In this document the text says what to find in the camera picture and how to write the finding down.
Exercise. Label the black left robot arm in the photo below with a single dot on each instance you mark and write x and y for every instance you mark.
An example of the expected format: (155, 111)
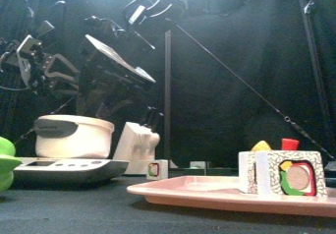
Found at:
(9, 66)

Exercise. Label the small white sushi piece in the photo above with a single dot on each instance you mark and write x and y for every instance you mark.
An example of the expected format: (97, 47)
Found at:
(158, 169)

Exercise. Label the yellow toy piece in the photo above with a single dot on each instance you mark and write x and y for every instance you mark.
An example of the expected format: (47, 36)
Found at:
(262, 146)

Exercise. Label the narrow speckled sushi roll piece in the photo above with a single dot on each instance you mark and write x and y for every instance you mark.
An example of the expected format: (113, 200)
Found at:
(247, 172)

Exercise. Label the red toy piece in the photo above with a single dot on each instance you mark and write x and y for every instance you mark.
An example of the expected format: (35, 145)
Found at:
(290, 144)

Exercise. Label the white knife block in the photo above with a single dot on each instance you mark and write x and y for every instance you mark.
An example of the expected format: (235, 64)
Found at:
(137, 149)

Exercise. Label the grey kitchen scale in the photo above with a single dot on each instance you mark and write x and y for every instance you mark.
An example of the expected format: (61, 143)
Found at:
(70, 169)

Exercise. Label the green plastic toy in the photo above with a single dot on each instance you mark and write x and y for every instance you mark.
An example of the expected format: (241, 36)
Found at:
(6, 164)

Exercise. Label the pink plastic tray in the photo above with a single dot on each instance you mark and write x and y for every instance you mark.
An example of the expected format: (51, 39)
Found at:
(210, 192)

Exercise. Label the colourful shape sorter cube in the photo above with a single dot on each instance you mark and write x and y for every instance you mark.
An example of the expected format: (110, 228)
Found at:
(294, 174)

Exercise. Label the thin vertical frame pole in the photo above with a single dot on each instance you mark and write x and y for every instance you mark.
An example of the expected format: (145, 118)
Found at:
(167, 97)

